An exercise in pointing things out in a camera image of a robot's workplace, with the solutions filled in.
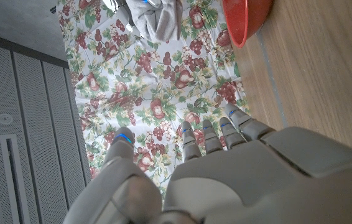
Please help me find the fruit print backdrop cloth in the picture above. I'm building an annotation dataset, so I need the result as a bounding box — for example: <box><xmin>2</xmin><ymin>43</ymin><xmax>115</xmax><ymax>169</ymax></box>
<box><xmin>56</xmin><ymin>0</ymin><xmax>251</xmax><ymax>200</ymax></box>

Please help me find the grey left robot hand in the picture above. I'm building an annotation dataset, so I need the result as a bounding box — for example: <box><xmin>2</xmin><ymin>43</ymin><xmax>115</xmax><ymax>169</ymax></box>
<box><xmin>63</xmin><ymin>102</ymin><xmax>352</xmax><ymax>224</ymax></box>

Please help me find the white ceiling vent slot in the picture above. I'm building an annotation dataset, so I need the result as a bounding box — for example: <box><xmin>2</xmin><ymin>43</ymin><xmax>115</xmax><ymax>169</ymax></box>
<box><xmin>0</xmin><ymin>134</ymin><xmax>27</xmax><ymax>224</ymax></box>

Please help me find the round white ceiling fixture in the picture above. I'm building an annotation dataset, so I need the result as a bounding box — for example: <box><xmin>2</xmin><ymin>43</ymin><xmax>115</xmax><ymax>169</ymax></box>
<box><xmin>0</xmin><ymin>113</ymin><xmax>14</xmax><ymax>125</ymax></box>

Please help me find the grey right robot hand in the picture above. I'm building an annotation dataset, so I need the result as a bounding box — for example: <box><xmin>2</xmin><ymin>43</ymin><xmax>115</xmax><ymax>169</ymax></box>
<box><xmin>103</xmin><ymin>0</ymin><xmax>163</xmax><ymax>13</ymax></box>

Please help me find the red bowl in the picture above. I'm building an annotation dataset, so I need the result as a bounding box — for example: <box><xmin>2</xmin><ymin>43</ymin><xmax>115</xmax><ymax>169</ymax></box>
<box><xmin>222</xmin><ymin>0</ymin><xmax>275</xmax><ymax>49</ymax></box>

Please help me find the grey shirt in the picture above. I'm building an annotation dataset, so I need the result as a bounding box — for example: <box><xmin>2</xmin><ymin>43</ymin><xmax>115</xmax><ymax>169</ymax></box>
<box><xmin>125</xmin><ymin>0</ymin><xmax>183</xmax><ymax>44</ymax></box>

